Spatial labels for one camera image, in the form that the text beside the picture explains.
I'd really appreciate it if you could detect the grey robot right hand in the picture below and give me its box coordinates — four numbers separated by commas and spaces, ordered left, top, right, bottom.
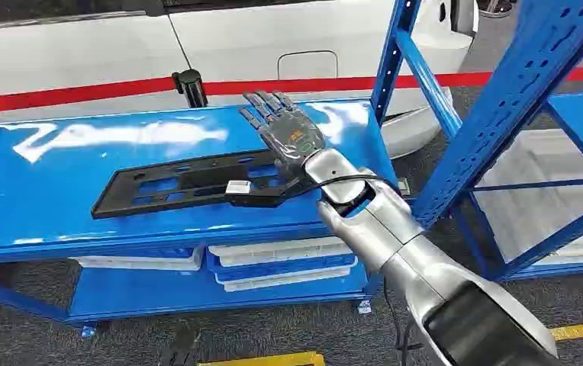
238, 89, 328, 180

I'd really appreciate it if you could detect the black plastic panel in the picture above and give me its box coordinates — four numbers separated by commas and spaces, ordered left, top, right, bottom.
90, 149, 317, 220

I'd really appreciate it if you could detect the blue plastic crate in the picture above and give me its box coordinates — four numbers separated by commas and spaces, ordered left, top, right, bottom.
205, 249, 358, 284
119, 246, 195, 259

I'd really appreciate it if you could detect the white car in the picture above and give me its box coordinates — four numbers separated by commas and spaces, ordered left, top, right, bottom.
0, 0, 481, 159

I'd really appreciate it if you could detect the red barrier belt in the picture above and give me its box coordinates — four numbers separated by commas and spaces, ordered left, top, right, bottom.
0, 66, 583, 115

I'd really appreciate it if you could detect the blue steel shelf rack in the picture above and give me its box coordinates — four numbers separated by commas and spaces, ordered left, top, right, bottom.
369, 0, 583, 282
0, 98, 400, 339

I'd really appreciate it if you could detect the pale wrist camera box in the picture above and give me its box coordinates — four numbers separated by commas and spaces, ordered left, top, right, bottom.
224, 179, 253, 197

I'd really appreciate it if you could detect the black cable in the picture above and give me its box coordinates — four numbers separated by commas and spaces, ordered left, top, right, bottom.
382, 280, 417, 357
315, 173, 401, 195

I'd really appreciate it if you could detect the black barrier post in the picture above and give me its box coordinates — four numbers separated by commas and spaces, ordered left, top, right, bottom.
171, 69, 210, 109

